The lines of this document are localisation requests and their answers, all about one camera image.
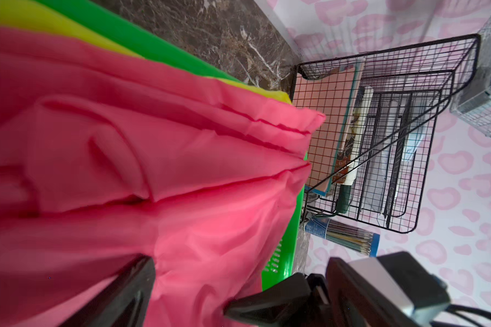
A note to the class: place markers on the pink notebook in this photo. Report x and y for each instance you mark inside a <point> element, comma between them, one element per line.
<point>332,90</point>

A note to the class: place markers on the black wire file rack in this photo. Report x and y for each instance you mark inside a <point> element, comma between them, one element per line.
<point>384,162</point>

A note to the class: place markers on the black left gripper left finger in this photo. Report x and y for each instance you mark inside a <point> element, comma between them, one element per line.
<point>123,302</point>

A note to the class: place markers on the green plastic basket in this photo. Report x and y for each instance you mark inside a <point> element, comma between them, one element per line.
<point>231,40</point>

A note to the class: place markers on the yellow duck face raincoat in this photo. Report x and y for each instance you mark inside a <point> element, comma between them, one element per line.
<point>45,24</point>

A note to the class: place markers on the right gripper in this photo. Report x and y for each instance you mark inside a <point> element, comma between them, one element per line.
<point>402,280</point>

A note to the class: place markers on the white wire wall shelf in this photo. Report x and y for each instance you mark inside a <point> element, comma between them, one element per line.
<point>474,105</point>

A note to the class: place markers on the blue lid pencil jar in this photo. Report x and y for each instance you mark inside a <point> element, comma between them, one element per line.
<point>354,238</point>

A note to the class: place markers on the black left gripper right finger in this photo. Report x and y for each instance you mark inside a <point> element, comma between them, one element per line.
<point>354,299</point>

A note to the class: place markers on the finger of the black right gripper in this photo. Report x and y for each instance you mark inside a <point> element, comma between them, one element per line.
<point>272,307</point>

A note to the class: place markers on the pink raincoat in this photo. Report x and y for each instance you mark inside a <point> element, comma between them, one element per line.
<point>105,157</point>

